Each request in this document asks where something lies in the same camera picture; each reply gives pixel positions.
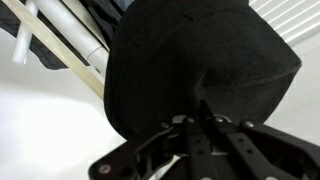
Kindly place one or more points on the white coat stand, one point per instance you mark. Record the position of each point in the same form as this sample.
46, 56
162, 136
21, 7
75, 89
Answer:
73, 30

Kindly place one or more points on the large white window blinds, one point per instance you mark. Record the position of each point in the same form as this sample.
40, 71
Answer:
293, 20

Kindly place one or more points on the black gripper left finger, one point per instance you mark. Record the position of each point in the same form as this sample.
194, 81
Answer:
140, 150

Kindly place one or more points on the black felt hat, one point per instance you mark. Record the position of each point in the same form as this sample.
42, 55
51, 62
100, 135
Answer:
200, 60

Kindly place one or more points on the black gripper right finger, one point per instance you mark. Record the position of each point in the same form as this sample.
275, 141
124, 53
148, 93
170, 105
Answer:
266, 150

